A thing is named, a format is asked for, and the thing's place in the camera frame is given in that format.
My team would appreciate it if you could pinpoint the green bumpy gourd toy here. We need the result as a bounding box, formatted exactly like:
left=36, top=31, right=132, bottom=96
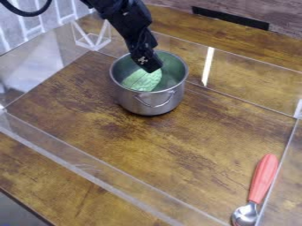
left=121, top=69, right=161, bottom=92

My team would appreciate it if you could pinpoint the clear acrylic tray barrier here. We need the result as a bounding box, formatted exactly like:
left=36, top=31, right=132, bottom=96
left=0, top=18, right=302, bottom=226

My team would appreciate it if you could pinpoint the red handled metal spoon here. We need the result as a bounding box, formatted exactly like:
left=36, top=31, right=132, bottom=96
left=231, top=154, right=278, bottom=226

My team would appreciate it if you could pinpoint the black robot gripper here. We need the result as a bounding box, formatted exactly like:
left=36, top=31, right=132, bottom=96
left=80, top=0, right=163, bottom=73

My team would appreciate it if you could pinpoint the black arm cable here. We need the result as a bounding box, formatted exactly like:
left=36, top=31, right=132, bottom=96
left=0, top=0, right=53, bottom=18

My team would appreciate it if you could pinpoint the silver metal pot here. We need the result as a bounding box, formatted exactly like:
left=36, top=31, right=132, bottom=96
left=109, top=50, right=188, bottom=116

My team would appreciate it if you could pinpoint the black wall slot strip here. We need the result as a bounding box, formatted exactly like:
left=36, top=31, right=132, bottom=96
left=191, top=6, right=270, bottom=31

